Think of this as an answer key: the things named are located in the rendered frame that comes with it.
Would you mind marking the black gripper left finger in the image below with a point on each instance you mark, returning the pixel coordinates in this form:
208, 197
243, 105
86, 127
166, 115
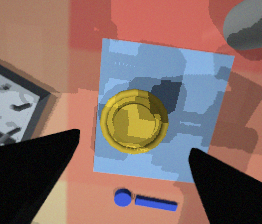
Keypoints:
29, 170

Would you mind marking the grey cylinder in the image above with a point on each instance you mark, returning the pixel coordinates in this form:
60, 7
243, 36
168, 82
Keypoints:
242, 27

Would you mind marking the blue rectangular mat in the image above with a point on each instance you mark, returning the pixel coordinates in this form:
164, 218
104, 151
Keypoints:
189, 83

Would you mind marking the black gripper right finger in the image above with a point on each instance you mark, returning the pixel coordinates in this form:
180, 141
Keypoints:
228, 195

